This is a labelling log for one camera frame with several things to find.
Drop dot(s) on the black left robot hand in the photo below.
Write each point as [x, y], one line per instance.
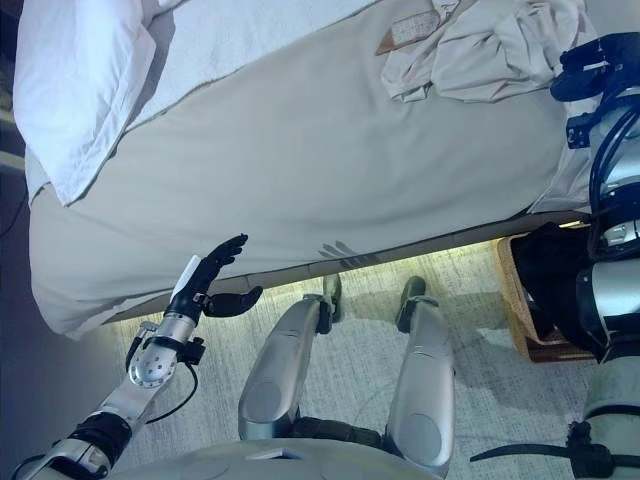
[197, 285]

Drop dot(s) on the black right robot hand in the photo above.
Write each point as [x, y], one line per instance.
[600, 60]

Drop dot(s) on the beige garment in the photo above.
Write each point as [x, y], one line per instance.
[475, 65]

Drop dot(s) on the black garment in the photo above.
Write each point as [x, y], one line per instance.
[550, 270]

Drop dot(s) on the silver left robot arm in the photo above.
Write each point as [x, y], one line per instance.
[150, 365]

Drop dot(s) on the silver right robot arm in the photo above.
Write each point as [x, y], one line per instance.
[615, 175]

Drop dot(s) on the bed with grey bedspread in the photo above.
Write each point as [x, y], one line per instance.
[300, 175]

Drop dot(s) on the brown wicker basket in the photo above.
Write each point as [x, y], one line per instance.
[512, 300]

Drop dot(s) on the silver left robot leg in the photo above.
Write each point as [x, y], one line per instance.
[280, 360]

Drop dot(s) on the silver robot leg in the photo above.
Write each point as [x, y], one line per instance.
[425, 375]
[280, 360]

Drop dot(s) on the green left robot foot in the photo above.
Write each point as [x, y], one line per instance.
[332, 290]

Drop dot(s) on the green robot foot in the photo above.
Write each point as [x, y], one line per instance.
[332, 290]
[412, 290]

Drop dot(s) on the grey textured area rug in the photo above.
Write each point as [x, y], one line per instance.
[360, 360]

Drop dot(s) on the small white chest label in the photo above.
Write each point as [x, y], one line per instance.
[270, 454]

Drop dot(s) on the pink patterned cloth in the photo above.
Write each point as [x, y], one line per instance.
[415, 30]

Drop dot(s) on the green right robot foot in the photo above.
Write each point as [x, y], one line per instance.
[412, 290]

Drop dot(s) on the silver right robot leg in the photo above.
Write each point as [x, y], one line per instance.
[425, 375]

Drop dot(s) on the white flat sheet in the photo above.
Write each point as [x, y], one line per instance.
[240, 40]

